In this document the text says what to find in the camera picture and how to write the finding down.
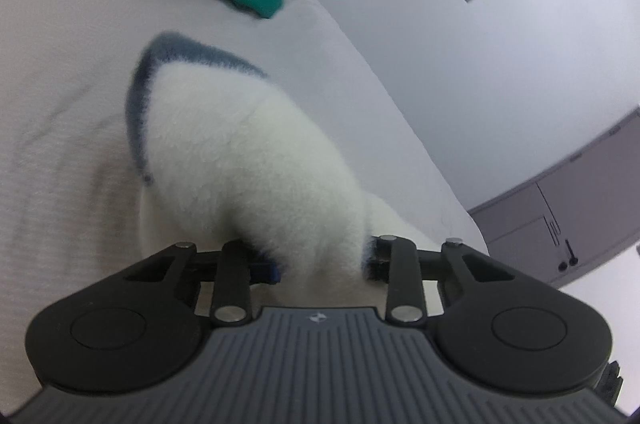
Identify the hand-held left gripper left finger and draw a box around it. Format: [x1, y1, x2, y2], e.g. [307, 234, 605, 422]
[122, 239, 281, 327]

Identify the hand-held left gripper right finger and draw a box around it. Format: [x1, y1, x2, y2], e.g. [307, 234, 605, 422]
[361, 234, 518, 325]

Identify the beige fuzzy sock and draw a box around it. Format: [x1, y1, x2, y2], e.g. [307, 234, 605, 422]
[125, 31, 446, 310]

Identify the white bed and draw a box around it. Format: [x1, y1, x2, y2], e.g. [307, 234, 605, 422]
[0, 0, 491, 410]

